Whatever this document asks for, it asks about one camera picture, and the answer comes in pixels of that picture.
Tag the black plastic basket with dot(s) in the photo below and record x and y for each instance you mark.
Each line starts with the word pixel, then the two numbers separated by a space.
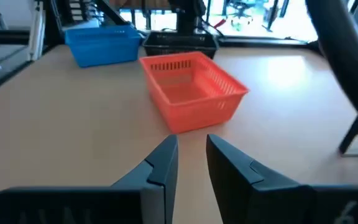
pixel 179 43

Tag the black metal shelf end frame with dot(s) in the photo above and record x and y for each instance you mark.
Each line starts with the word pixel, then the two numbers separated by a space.
pixel 351 135

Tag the office chair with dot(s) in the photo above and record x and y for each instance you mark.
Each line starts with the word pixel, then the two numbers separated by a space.
pixel 239 9

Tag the blue plastic basket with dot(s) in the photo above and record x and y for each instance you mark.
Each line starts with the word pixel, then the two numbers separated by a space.
pixel 104 46

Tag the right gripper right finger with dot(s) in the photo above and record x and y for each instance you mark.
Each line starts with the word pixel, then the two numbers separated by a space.
pixel 244 193

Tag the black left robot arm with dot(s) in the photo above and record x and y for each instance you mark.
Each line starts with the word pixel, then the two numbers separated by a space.
pixel 186 15

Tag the orange plastic basket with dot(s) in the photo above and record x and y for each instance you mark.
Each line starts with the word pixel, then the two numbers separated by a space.
pixel 194 93

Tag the silver aluminium bracket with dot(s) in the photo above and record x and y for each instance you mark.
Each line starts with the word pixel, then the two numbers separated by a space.
pixel 37 31

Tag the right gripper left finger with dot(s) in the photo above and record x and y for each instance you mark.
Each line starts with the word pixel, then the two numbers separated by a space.
pixel 154 193

